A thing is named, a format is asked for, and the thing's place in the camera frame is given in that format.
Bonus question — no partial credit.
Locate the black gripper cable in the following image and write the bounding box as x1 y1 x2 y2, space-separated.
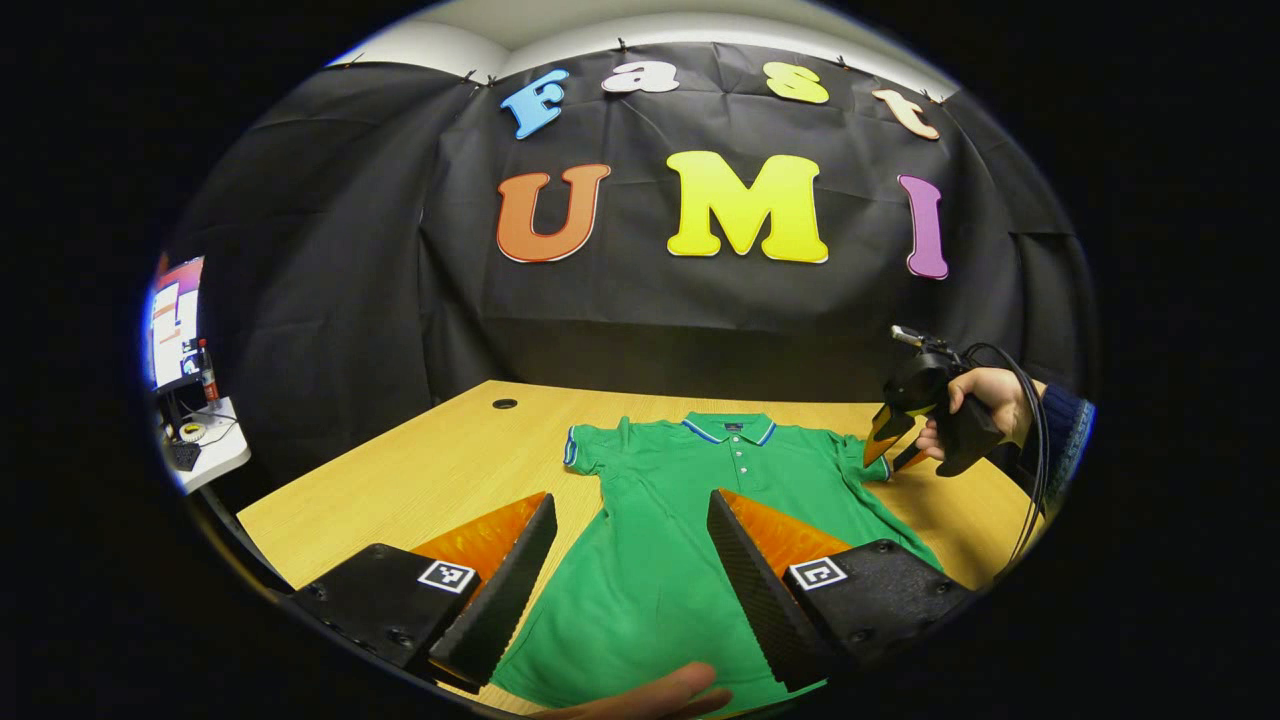
962 342 1051 576

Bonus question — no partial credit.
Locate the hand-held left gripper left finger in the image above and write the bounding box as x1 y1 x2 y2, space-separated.
290 492 559 696

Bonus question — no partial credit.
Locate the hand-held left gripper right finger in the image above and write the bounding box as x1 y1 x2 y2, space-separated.
706 488 981 693

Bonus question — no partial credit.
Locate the green T-shirt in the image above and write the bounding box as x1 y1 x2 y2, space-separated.
490 412 946 716

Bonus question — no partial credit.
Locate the white side table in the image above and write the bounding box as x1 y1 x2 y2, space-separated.
160 397 251 496

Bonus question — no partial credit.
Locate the computer monitor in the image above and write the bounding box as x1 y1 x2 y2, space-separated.
148 255 206 393

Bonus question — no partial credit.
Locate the black backdrop cloth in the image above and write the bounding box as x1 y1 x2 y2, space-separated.
165 42 1101 501

